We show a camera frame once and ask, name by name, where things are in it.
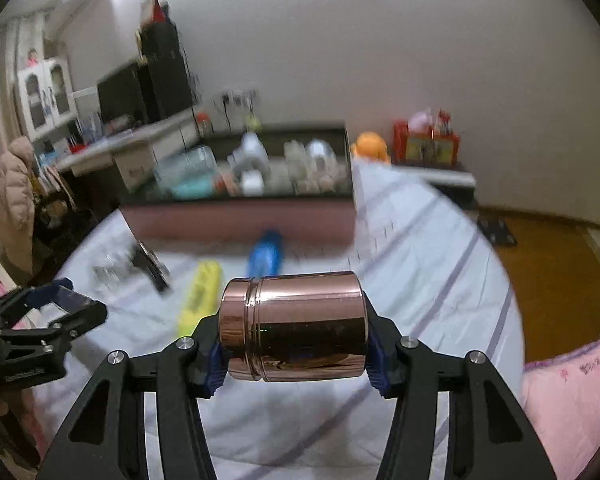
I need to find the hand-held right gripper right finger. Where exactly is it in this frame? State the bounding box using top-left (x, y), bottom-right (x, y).
top-left (364, 294), bottom-right (557, 480)

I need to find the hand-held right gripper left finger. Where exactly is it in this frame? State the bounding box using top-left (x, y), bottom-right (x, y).
top-left (36, 315), bottom-right (229, 480)

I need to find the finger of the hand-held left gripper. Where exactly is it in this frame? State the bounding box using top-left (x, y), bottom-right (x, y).
top-left (50, 301), bottom-right (108, 349)
top-left (0, 277), bottom-right (75, 331)

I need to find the yellow plastic tube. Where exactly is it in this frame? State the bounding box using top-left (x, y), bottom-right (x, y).
top-left (177, 260), bottom-right (224, 341)

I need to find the black flowered hair band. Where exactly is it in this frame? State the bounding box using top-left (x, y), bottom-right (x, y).
top-left (130, 240), bottom-right (173, 293)

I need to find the rose gold metal canister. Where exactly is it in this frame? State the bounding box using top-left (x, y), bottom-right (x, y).
top-left (217, 271), bottom-right (368, 382)

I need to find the blue plastic tube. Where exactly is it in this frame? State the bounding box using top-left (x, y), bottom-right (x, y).
top-left (247, 230), bottom-right (286, 278)

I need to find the pink storage box black rim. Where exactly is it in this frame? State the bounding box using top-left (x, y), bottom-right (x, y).
top-left (119, 121), bottom-right (358, 261)

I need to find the teal oval plastic case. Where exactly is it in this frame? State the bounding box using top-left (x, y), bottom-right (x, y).
top-left (170, 177), bottom-right (216, 200)

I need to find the pink pastel building block toy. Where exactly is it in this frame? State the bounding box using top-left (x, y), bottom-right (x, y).
top-left (214, 172), bottom-right (242, 196)

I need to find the white plug charger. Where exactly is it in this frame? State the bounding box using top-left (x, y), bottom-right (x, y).
top-left (240, 170), bottom-right (266, 197)

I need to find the white silver astronaut figure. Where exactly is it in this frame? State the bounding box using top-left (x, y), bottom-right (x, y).
top-left (282, 139), bottom-right (338, 171)

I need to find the white rounded plastic gadget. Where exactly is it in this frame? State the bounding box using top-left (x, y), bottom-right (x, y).
top-left (230, 132), bottom-right (271, 181)

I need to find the striped white quilted table cover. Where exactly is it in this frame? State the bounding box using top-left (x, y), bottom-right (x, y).
top-left (32, 160), bottom-right (526, 480)

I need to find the pink down jacket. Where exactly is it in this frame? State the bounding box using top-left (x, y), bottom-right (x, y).
top-left (0, 137), bottom-right (38, 273)

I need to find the white desk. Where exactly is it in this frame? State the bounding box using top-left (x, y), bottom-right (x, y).
top-left (55, 110), bottom-right (203, 193)

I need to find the blue white box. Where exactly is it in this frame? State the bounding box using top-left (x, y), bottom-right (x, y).
top-left (80, 115), bottom-right (103, 143)

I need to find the black floor scale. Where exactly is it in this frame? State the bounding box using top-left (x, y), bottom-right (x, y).
top-left (477, 215), bottom-right (518, 247)

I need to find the beige curtain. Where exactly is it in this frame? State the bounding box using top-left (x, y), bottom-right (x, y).
top-left (0, 15), bottom-right (46, 241)

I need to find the white glass door cabinet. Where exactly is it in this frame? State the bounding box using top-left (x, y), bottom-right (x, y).
top-left (16, 56), bottom-right (78, 142)

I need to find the pink quilted blanket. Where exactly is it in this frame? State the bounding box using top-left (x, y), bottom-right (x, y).
top-left (522, 332), bottom-right (600, 480)

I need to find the black computer monitor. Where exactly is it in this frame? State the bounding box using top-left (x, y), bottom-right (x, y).
top-left (96, 62), bottom-right (148, 128)

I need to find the orange octopus plush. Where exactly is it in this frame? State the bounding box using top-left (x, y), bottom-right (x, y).
top-left (351, 132), bottom-right (392, 163)

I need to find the red toy crate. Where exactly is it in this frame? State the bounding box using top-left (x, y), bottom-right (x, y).
top-left (393, 120), bottom-right (462, 166)

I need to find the black computer tower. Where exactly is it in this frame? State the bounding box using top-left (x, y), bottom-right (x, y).
top-left (137, 57), bottom-right (196, 123)

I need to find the white air conditioner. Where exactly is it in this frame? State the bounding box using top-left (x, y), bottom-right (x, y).
top-left (45, 0), bottom-right (106, 36)

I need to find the white wall socket strip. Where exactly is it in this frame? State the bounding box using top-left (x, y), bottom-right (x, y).
top-left (214, 89), bottom-right (261, 106)

